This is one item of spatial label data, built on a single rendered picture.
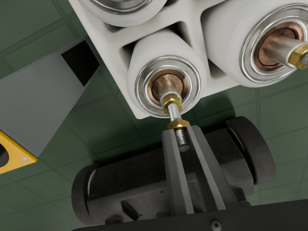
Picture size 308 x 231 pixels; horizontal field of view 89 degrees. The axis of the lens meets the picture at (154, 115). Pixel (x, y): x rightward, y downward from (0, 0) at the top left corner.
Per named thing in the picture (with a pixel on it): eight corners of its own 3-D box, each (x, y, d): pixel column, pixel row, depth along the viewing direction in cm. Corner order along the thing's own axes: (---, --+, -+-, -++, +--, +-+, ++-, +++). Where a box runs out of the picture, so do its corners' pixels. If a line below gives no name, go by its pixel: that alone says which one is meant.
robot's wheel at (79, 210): (119, 179, 71) (112, 232, 54) (110, 182, 72) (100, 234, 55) (93, 151, 60) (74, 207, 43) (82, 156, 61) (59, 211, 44)
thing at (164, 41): (126, 58, 33) (111, 101, 19) (149, 13, 29) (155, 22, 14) (163, 80, 37) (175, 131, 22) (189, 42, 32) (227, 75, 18)
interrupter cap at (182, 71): (123, 97, 19) (123, 100, 18) (157, 38, 15) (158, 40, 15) (173, 122, 21) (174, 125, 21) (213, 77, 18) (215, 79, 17)
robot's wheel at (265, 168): (240, 143, 61) (275, 195, 45) (227, 147, 62) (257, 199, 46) (235, 103, 50) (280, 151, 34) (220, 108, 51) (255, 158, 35)
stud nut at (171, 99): (184, 98, 15) (185, 102, 15) (177, 112, 16) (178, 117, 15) (165, 92, 15) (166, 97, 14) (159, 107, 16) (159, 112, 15)
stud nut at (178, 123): (194, 122, 12) (197, 129, 11) (184, 138, 13) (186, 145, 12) (171, 116, 12) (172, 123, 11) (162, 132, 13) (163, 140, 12)
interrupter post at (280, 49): (292, 41, 16) (321, 48, 13) (273, 63, 17) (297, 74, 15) (276, 30, 15) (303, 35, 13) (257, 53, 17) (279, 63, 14)
